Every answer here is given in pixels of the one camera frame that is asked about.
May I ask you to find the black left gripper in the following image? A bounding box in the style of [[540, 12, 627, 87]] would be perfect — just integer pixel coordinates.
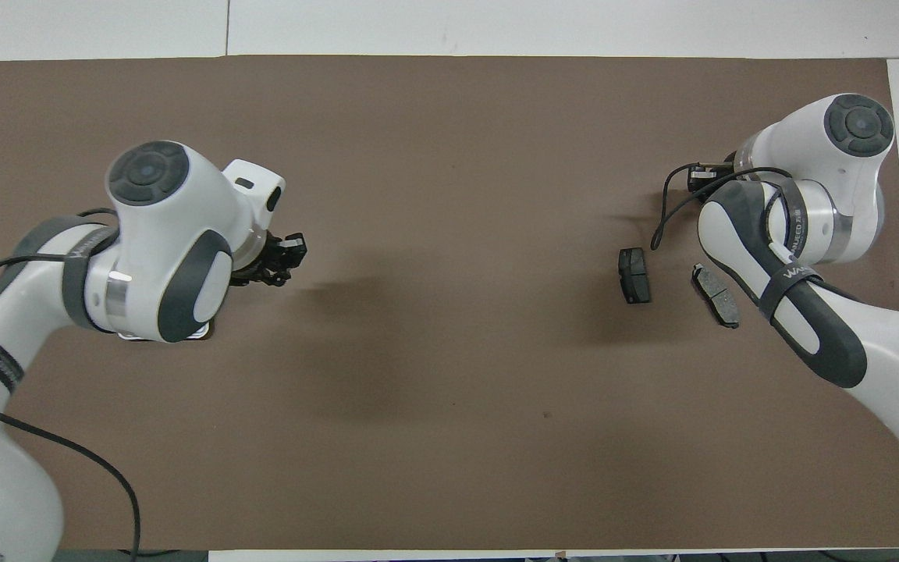
[[229, 233, 308, 289]]

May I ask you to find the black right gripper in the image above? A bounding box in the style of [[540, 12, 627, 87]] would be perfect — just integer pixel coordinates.
[[688, 155, 741, 196]]

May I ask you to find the silver metal tray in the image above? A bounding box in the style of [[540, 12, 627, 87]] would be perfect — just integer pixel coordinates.
[[116, 322, 215, 343]]

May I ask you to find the elongated dark brake pad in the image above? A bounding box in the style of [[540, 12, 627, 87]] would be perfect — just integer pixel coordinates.
[[691, 263, 741, 329]]

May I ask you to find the rectangular dark brake pad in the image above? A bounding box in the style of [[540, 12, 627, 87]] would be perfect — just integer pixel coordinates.
[[618, 247, 652, 304]]

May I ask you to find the brown table mat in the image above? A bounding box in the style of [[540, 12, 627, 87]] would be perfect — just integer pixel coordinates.
[[0, 55, 899, 552]]

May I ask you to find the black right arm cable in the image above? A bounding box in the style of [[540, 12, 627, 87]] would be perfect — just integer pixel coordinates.
[[650, 162, 864, 305]]

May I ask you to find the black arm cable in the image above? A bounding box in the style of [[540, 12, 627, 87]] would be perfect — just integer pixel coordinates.
[[0, 207, 143, 562], [650, 162, 864, 305]]

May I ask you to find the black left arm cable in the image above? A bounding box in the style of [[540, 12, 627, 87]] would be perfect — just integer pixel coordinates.
[[0, 207, 143, 562]]

